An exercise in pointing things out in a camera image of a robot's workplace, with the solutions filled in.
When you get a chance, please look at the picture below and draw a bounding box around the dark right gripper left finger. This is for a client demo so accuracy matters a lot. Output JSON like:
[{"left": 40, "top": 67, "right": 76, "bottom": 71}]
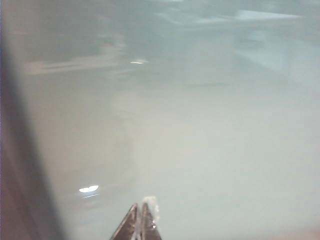
[{"left": 108, "top": 202, "right": 139, "bottom": 240}]

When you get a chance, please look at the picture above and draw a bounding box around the right gripper dark right finger white tape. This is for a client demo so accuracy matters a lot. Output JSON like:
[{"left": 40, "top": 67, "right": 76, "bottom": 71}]
[{"left": 139, "top": 195, "right": 164, "bottom": 240}]

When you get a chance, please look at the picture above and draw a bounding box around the frosted glass pane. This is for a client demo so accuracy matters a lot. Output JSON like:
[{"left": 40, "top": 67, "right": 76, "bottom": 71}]
[{"left": 4, "top": 0, "right": 320, "bottom": 240}]

